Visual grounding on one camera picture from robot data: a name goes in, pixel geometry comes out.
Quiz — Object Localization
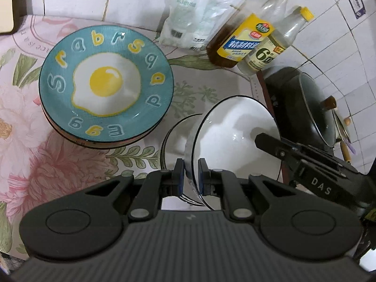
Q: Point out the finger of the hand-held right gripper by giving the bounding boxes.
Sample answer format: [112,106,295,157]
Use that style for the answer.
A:
[255,133,303,168]

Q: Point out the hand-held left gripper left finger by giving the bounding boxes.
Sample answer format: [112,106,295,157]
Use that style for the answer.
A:
[85,159,185,221]

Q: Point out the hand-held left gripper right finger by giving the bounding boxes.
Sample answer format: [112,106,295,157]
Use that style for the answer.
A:
[198,158,297,221]

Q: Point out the white bowl dark rim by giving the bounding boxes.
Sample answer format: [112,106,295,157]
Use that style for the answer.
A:
[190,96,283,210]
[160,114,203,204]

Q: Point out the pink bear print plate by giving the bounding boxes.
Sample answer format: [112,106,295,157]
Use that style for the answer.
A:
[41,106,165,150]

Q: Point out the blue fried egg plate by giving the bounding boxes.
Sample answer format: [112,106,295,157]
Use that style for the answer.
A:
[39,25,174,141]

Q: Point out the glass wok lid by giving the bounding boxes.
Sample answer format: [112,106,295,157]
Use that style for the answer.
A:
[298,73,341,149]

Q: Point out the dark wok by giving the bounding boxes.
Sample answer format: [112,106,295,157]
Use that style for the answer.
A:
[264,66,343,153]

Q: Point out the vinegar bottle yellow cap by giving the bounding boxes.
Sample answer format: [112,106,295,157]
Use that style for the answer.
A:
[236,6,315,75]

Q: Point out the oil bottle gold cap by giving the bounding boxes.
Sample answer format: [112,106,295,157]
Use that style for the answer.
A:
[206,0,298,69]

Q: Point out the white plastic packet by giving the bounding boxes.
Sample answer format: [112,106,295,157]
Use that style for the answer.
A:
[191,0,234,51]
[159,0,215,47]

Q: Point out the floral tablecloth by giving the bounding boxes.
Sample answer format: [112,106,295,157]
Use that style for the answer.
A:
[0,15,277,255]

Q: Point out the cream cutting board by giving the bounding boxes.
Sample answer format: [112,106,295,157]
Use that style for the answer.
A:
[0,0,30,34]

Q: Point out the wooden handled spatula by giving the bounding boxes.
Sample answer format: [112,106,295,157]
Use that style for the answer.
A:
[333,109,353,163]

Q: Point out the purple white wall sticker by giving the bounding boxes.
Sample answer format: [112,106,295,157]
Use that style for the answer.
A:
[347,0,368,20]

